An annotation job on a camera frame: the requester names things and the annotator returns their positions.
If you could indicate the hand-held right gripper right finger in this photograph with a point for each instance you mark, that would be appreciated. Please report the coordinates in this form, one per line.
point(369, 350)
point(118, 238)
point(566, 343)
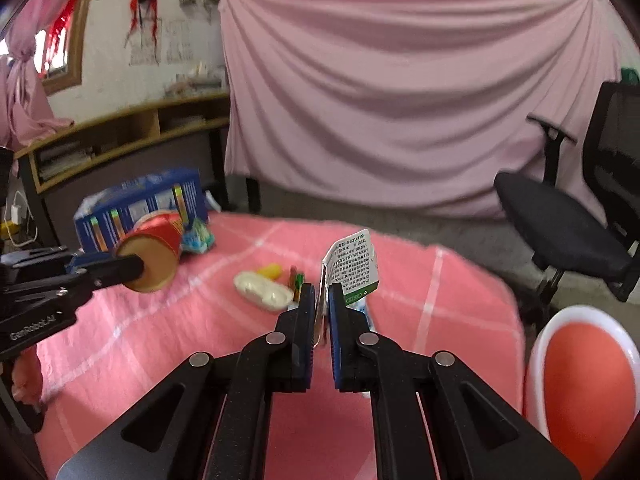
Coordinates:
point(336, 330)

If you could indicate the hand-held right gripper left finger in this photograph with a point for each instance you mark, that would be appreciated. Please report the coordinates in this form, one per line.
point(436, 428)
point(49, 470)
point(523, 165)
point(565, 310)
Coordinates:
point(306, 330)

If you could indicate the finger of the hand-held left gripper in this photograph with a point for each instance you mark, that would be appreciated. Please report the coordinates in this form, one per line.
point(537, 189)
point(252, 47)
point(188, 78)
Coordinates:
point(117, 271)
point(92, 260)

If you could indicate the red paper cup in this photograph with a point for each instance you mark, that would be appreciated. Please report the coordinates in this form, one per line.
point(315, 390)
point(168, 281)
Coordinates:
point(160, 240)

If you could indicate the white printed carton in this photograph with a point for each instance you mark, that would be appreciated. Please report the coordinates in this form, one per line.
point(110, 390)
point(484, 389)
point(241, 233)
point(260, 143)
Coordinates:
point(352, 265)

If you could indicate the red white plastic basin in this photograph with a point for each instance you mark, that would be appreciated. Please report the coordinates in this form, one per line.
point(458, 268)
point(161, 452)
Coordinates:
point(580, 390)

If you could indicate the person's left hand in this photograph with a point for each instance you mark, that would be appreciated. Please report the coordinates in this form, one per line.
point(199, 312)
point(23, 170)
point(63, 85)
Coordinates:
point(26, 376)

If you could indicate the white plastic case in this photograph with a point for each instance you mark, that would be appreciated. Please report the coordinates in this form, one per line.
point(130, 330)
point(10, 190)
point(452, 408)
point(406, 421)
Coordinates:
point(260, 288)

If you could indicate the yellow wrapper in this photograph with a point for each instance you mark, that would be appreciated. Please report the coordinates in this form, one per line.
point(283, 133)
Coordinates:
point(270, 271)

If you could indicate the blue cardboard box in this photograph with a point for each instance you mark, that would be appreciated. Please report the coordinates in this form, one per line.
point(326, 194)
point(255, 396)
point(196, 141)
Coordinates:
point(145, 200)

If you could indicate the small blue green packet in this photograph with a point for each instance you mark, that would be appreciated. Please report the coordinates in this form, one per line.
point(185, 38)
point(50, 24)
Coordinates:
point(197, 237)

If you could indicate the white charger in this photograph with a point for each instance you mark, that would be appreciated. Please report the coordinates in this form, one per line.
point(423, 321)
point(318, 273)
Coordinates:
point(19, 214)

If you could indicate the pink checkered blanket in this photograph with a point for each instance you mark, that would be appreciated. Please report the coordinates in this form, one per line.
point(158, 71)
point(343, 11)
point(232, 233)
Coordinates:
point(425, 310)

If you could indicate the stack of books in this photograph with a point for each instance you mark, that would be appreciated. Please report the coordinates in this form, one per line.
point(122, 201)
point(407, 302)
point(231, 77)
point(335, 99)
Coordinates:
point(65, 157)

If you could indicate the wooden shelf desk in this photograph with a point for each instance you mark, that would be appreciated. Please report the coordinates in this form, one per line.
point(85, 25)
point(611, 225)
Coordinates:
point(145, 127)

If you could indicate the stack of newspapers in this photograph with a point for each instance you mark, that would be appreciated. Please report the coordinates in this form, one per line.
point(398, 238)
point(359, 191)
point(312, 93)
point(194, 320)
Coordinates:
point(197, 80)

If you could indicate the pink curtain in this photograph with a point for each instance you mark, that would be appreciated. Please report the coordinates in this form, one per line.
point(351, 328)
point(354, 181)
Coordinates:
point(25, 60)

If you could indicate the pink hanging sheet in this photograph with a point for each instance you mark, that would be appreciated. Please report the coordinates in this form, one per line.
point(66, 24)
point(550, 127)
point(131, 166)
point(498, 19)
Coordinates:
point(400, 110)

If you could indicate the black office chair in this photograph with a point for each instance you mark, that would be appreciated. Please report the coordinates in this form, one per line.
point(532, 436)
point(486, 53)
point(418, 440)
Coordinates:
point(550, 220)

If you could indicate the red black tassel decoration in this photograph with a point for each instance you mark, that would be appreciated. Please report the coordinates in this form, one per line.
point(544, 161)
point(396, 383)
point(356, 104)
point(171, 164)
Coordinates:
point(145, 5)

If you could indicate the green paper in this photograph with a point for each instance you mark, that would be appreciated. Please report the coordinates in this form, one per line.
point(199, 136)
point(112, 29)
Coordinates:
point(631, 76)

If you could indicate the wooden window frame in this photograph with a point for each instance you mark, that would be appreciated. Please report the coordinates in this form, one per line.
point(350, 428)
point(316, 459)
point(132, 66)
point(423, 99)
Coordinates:
point(75, 50)

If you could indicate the white wall paper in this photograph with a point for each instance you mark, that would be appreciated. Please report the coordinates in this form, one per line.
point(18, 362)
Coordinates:
point(145, 51)
point(177, 42)

